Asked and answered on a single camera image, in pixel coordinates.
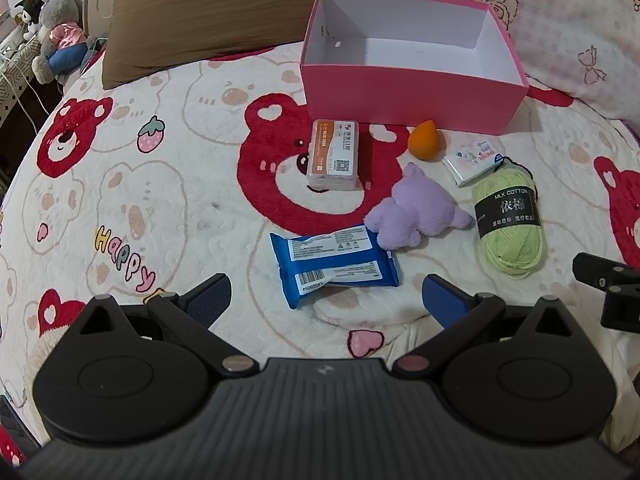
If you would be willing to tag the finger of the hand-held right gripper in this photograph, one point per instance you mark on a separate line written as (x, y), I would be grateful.
(622, 307)
(600, 270)

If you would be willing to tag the green yarn ball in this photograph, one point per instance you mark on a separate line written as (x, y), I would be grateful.
(510, 250)

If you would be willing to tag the orange makeup sponge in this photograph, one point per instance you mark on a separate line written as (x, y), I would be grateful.
(424, 142)

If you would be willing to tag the blue wet wipes pack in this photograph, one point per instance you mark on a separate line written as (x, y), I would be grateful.
(345, 260)

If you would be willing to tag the pink cardboard box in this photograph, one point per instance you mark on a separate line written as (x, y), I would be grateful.
(400, 95)

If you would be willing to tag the purple plush toy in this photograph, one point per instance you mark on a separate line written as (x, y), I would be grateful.
(415, 210)

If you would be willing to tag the bear printed blanket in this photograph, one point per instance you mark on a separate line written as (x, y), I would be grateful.
(150, 185)

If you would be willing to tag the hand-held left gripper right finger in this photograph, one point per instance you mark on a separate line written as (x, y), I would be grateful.
(442, 300)

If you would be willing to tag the pink checked quilt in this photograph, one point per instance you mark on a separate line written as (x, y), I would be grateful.
(560, 20)

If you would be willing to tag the white tissue pack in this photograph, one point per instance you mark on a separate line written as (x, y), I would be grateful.
(470, 165)

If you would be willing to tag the black white plush doll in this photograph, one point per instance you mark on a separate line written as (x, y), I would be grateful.
(27, 10)

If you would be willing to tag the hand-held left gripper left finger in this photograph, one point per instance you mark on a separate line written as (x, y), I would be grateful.
(207, 300)

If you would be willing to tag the brown pillow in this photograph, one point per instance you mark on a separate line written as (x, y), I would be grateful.
(210, 10)

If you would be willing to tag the orange label plastic box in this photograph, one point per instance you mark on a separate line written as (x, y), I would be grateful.
(332, 155)

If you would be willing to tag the cloth covered side table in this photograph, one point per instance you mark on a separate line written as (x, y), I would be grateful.
(15, 90)

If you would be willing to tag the grey plush toy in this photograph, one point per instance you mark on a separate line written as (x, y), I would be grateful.
(60, 12)

